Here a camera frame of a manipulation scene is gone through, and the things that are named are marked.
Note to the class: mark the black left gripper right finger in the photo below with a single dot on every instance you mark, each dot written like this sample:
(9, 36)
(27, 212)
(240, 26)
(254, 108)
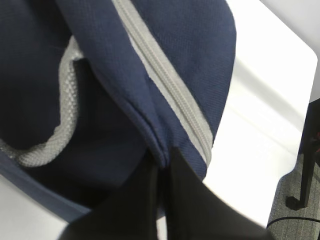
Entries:
(193, 212)

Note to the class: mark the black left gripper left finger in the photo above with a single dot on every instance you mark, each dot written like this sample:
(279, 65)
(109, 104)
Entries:
(129, 213)

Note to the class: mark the navy blue zipper bag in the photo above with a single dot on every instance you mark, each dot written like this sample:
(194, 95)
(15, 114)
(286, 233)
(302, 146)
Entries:
(87, 87)

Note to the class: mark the black table leg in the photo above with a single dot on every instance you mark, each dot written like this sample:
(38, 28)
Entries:
(310, 149)

